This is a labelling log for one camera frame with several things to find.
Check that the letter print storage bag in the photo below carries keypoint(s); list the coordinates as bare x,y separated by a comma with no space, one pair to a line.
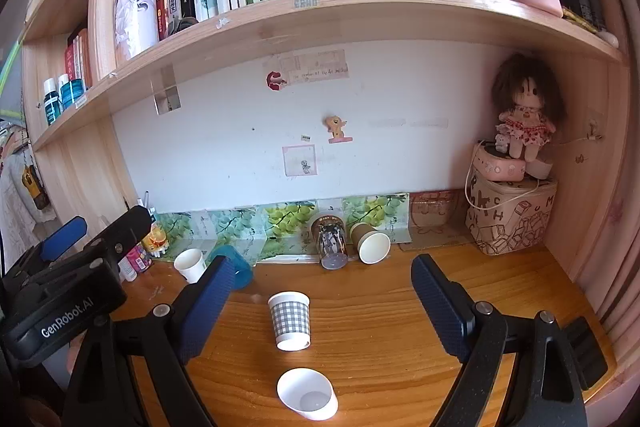
515,219

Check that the grey checked cup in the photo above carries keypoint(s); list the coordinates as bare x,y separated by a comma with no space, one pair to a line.
290,319

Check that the teal bottle white cap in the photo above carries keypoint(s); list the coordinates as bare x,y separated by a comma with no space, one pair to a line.
66,93
51,103

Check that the wooden bookshelf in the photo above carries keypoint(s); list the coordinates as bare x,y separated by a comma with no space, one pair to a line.
320,14

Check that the yellow black hanging pouch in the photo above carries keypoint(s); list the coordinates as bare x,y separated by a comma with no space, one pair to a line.
34,187

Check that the brown paper cup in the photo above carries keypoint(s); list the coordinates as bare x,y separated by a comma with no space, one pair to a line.
370,243

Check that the yellow pony sticker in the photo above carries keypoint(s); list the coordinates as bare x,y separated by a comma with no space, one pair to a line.
336,128

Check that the small white bear figure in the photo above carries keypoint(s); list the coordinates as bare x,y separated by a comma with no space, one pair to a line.
500,143

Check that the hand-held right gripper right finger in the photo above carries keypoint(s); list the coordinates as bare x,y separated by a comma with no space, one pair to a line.
440,307

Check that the row of red books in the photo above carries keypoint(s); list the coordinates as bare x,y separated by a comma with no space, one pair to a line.
79,59

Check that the pink small case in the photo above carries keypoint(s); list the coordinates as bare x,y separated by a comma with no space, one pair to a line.
500,167

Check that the clear glass tumbler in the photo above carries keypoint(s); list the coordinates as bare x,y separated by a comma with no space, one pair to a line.
330,239

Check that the pink patterned box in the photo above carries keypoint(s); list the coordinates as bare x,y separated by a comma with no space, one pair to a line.
432,208

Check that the blue cup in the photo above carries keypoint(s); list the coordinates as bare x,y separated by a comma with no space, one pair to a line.
241,269

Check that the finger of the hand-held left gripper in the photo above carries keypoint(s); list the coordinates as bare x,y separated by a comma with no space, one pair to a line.
62,239
127,227

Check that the cardboard sheet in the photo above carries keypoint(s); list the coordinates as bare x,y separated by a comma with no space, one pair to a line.
440,237

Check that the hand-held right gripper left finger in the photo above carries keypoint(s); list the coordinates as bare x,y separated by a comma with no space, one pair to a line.
207,307

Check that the brown-haired rag doll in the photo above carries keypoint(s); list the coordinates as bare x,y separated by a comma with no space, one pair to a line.
525,107

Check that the taped paper note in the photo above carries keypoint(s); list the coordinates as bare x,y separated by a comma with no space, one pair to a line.
315,66

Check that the red round sticker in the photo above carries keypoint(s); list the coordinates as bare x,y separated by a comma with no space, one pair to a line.
274,80

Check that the orange printed container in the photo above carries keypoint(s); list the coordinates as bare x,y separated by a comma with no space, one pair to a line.
156,239

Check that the white lace cloth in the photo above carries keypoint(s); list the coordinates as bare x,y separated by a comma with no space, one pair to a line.
17,187

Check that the white paper cup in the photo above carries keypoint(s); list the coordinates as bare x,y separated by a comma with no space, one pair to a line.
190,264
306,396

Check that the white paper cup front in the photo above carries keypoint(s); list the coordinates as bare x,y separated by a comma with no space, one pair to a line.
306,396

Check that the white printed cylinder box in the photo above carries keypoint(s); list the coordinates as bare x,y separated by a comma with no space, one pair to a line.
136,7

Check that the pink small bottle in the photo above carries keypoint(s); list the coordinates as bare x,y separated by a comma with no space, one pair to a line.
138,259

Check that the green leaf print panel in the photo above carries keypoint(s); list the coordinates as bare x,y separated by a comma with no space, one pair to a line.
285,217

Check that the pink square note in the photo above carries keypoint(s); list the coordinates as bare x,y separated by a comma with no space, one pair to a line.
300,160

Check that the white small bottle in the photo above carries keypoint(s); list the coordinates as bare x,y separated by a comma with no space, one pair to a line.
127,269

